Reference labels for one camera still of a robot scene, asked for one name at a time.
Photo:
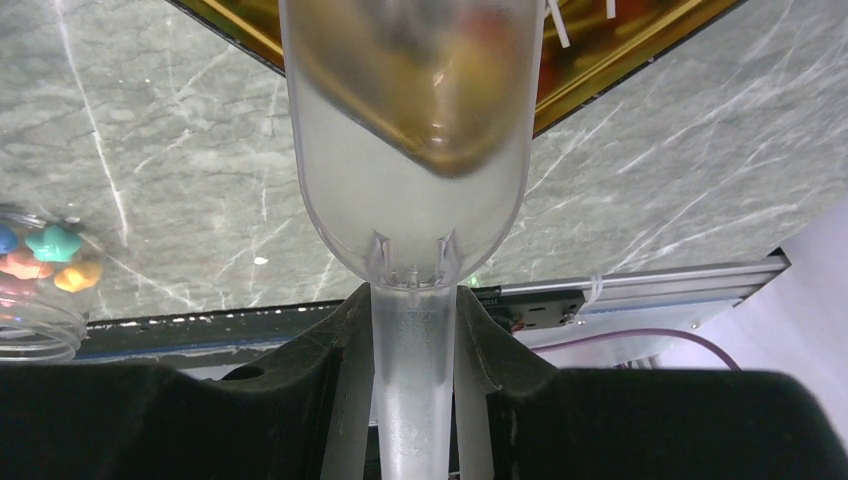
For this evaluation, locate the gold tin of lollipops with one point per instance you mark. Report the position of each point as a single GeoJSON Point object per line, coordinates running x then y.
{"type": "Point", "coordinates": [602, 52]}

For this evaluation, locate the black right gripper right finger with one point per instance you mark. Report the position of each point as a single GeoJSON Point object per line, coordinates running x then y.
{"type": "Point", "coordinates": [519, 417]}

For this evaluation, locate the aluminium frame rail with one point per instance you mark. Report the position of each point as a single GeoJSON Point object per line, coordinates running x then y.
{"type": "Point", "coordinates": [680, 298]}

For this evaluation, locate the clear plastic jar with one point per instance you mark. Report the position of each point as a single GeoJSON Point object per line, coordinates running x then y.
{"type": "Point", "coordinates": [49, 280]}

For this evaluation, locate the clear plastic scoop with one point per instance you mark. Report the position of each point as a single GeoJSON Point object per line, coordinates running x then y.
{"type": "Point", "coordinates": [411, 234]}

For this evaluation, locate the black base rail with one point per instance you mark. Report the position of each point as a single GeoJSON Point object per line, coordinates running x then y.
{"type": "Point", "coordinates": [208, 333]}

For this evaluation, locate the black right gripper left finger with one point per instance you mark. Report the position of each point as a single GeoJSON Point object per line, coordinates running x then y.
{"type": "Point", "coordinates": [299, 412]}

